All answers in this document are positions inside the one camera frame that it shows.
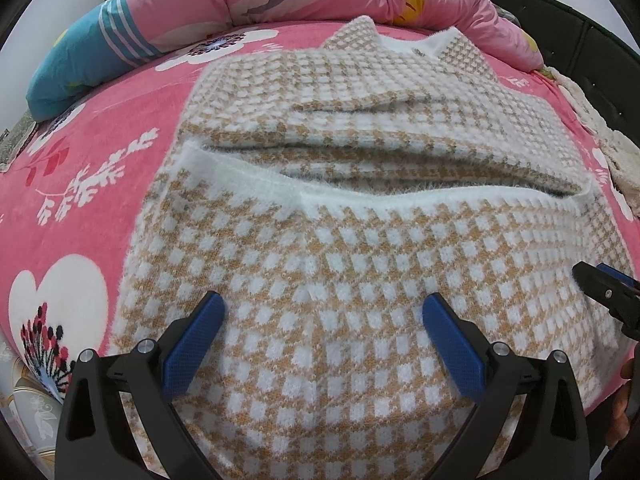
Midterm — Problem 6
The cream fuzzy garment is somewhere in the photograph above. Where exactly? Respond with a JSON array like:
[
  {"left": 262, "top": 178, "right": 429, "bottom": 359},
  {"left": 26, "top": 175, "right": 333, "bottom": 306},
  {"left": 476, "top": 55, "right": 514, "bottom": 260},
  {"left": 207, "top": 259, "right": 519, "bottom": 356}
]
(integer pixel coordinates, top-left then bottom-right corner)
[{"left": 541, "top": 66, "right": 639, "bottom": 217}]

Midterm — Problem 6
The person's right hand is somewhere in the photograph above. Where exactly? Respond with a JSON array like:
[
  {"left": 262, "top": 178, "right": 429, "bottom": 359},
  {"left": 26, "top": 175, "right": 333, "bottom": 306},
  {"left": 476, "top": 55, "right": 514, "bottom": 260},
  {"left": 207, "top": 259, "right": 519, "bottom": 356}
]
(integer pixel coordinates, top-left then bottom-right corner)
[{"left": 605, "top": 359, "right": 634, "bottom": 448}]

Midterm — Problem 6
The pink and blue quilt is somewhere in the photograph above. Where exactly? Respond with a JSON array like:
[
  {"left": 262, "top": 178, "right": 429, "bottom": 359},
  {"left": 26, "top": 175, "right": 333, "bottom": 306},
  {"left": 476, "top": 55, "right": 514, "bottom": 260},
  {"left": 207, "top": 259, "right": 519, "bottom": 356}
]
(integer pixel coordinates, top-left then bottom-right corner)
[{"left": 26, "top": 0, "right": 544, "bottom": 122}]

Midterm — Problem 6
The beige white checked knit coat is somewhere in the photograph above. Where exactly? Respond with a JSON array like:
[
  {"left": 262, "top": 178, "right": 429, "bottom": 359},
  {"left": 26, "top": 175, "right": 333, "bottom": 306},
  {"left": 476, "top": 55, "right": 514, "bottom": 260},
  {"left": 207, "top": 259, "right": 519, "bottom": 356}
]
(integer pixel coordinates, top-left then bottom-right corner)
[{"left": 110, "top": 18, "right": 634, "bottom": 479}]

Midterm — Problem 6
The black tufted headboard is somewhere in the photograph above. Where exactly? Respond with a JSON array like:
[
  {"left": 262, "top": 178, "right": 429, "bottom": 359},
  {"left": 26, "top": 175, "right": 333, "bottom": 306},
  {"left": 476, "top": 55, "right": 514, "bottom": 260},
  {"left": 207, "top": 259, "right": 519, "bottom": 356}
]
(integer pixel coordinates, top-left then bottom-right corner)
[{"left": 491, "top": 0, "right": 640, "bottom": 143}]

